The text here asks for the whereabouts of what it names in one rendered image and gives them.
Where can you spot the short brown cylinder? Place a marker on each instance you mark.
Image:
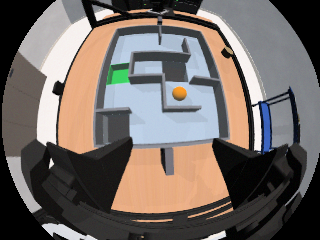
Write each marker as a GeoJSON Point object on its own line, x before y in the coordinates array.
{"type": "Point", "coordinates": [227, 52]}

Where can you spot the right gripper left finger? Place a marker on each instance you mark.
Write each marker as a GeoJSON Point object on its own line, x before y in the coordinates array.
{"type": "Point", "coordinates": [99, 171]}

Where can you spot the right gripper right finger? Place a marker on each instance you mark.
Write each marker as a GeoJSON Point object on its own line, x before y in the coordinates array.
{"type": "Point", "coordinates": [243, 170]}

